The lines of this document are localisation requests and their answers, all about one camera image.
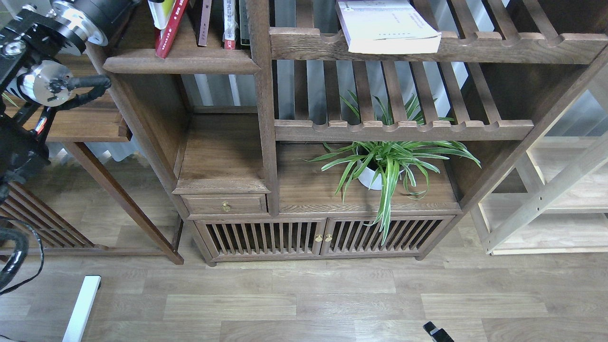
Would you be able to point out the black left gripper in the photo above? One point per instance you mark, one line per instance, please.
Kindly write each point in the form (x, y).
(93, 20)

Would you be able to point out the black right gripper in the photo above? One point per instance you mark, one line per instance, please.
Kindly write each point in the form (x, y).
(436, 334)

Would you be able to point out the yellow-green cover book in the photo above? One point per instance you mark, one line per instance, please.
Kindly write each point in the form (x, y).
(161, 11)

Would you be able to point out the red paperback book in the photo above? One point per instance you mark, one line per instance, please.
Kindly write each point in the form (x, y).
(166, 36)

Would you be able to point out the white lavender paperback book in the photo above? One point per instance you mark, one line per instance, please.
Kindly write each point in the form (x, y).
(392, 27)

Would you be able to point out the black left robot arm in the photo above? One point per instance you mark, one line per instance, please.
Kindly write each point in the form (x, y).
(30, 71)

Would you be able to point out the white red upright book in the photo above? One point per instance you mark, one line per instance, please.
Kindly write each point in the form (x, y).
(230, 24)

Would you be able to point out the dark upright book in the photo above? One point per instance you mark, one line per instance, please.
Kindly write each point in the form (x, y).
(244, 35)

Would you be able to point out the white plant pot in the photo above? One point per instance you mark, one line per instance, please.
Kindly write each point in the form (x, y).
(366, 177)

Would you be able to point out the green spider plant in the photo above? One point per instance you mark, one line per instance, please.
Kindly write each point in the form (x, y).
(389, 162)

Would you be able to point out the dark slatted wooden rack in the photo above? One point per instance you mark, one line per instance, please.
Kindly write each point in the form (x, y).
(75, 216)

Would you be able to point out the dark wooden bookshelf cabinet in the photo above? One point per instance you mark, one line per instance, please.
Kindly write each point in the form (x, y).
(240, 125)

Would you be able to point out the brass drawer knob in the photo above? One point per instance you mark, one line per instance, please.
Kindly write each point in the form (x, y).
(225, 207)

